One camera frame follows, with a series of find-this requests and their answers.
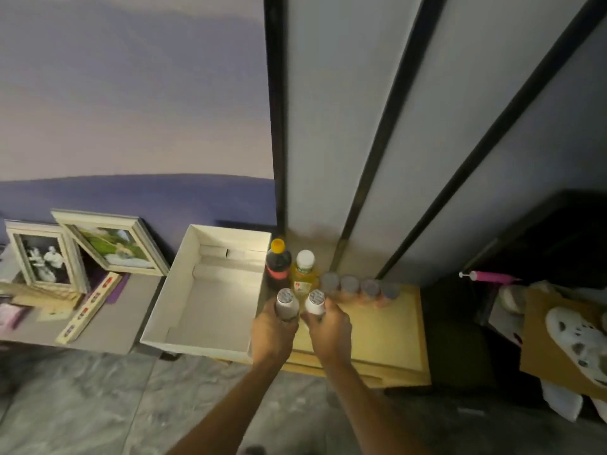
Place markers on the person's left hand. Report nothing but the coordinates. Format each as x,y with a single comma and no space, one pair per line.
272,341

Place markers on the person's right hand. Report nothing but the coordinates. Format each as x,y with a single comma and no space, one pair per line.
332,341

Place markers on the yellow juice bottle white cap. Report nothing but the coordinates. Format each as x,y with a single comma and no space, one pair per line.
304,274

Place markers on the dark soda bottle yellow cap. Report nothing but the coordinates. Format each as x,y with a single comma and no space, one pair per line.
278,267

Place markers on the person's left forearm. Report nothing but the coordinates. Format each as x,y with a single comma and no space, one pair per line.
227,412

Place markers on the person's right forearm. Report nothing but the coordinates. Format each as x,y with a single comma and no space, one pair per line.
374,417

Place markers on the yellow wooden small table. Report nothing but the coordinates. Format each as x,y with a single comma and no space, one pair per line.
379,336

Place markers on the white cardboard box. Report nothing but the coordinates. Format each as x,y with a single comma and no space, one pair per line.
208,317

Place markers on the black storage box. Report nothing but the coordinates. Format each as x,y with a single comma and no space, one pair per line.
455,355

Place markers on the grey television cabinet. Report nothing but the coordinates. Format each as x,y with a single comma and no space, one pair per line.
118,326

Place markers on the pink hand pump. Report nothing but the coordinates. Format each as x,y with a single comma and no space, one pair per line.
493,278

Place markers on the cream wooden bead ruler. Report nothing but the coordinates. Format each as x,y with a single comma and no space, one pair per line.
87,310

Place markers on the brown cardboard sheet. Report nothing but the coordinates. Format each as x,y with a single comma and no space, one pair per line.
536,345

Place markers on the wooden peg rack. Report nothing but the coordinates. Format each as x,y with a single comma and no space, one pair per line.
42,303

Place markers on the white green-heeled child sandal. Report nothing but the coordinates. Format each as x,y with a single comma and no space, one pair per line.
576,336

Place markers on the pink box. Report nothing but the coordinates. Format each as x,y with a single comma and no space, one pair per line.
12,316

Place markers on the white frame colour photo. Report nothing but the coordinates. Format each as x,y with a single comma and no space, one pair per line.
114,246

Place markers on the white frame monochrome photo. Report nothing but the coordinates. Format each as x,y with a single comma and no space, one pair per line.
45,260

